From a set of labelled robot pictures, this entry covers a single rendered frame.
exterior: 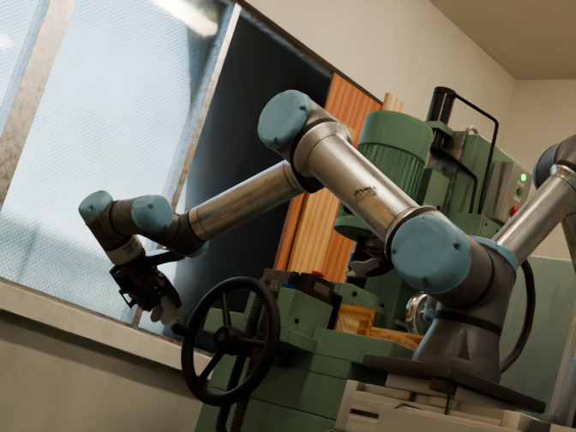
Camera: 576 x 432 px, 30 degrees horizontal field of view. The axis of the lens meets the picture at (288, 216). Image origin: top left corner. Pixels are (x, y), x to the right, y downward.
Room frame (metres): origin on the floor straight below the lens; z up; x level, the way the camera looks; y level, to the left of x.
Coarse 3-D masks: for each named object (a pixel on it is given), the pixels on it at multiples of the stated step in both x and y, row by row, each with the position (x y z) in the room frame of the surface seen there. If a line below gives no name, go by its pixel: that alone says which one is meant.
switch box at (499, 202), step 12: (504, 168) 2.66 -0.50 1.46; (516, 168) 2.65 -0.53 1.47; (492, 180) 2.68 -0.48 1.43; (504, 180) 2.66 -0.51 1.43; (516, 180) 2.66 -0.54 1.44; (528, 180) 2.70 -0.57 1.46; (492, 192) 2.67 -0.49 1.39; (504, 192) 2.65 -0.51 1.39; (528, 192) 2.71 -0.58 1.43; (492, 204) 2.67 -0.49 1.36; (504, 204) 2.65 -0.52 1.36; (516, 204) 2.68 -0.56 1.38; (492, 216) 2.66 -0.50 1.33; (504, 216) 2.65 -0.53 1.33
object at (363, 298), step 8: (336, 288) 2.55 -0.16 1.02; (344, 288) 2.54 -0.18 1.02; (352, 288) 2.53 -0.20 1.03; (360, 288) 2.55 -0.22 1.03; (344, 296) 2.53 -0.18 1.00; (352, 296) 2.53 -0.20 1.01; (360, 296) 2.55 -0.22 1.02; (368, 296) 2.57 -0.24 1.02; (376, 296) 2.60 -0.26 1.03; (352, 304) 2.53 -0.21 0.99; (360, 304) 2.56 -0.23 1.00; (368, 304) 2.58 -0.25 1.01; (376, 304) 2.60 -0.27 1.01
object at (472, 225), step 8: (456, 216) 2.62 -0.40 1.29; (464, 216) 2.60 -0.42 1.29; (472, 216) 2.58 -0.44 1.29; (480, 216) 2.56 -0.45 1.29; (456, 224) 2.61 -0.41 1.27; (464, 224) 2.60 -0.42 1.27; (472, 224) 2.58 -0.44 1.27; (480, 224) 2.56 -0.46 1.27; (488, 224) 2.58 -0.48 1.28; (496, 224) 2.61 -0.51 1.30; (464, 232) 2.59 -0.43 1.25; (472, 232) 2.57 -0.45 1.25; (480, 232) 2.57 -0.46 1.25; (488, 232) 2.59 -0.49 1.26; (496, 232) 2.61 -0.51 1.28
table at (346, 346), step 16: (208, 320) 2.68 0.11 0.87; (240, 320) 2.46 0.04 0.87; (256, 336) 2.41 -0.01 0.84; (288, 336) 2.34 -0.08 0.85; (304, 336) 2.37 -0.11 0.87; (320, 336) 2.40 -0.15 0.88; (336, 336) 2.37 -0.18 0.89; (352, 336) 2.33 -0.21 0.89; (320, 352) 2.39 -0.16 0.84; (336, 352) 2.36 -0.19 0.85; (352, 352) 2.33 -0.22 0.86; (368, 352) 2.29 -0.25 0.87; (384, 352) 2.26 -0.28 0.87; (400, 352) 2.27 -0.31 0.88; (368, 368) 2.36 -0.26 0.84
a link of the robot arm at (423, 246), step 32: (288, 96) 1.88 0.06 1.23; (288, 128) 1.85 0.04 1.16; (320, 128) 1.84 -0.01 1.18; (288, 160) 1.90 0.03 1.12; (320, 160) 1.83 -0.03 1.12; (352, 160) 1.80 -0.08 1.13; (352, 192) 1.78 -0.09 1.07; (384, 192) 1.75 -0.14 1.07; (384, 224) 1.73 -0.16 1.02; (416, 224) 1.66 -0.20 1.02; (448, 224) 1.63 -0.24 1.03; (416, 256) 1.65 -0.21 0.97; (448, 256) 1.62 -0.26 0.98; (480, 256) 1.68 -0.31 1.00; (416, 288) 1.68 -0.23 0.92; (448, 288) 1.66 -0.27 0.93; (480, 288) 1.70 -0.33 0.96
